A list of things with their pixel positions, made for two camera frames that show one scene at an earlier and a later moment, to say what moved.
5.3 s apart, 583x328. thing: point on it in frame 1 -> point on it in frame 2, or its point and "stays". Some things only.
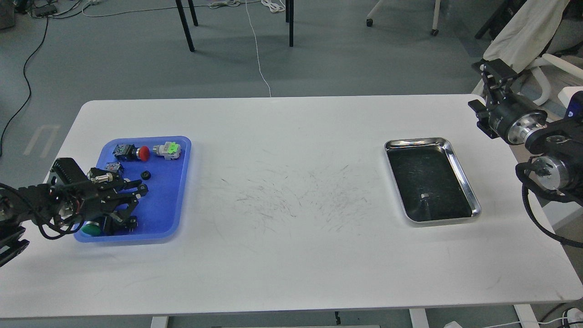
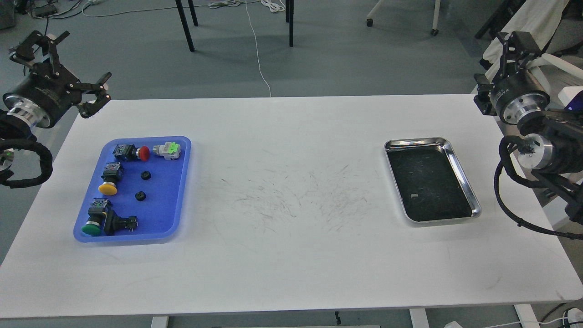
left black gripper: (95, 200) -> (48, 92)
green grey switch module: (170, 150) stays
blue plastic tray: (164, 164) stays
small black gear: (145, 175) stays
